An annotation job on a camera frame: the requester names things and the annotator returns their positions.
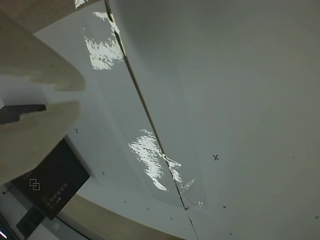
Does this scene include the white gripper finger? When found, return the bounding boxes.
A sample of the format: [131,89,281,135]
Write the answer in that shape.
[0,10,86,92]
[0,100,81,186]

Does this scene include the dark open cardboard box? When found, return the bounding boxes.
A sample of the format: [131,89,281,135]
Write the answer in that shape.
[11,138,91,238]

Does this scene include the clear tape strip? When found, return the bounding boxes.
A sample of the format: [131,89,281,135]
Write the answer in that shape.
[83,11,127,71]
[128,128,209,209]

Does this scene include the white paper sheet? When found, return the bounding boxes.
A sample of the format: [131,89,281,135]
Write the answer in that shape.
[107,0,320,240]
[0,0,199,240]

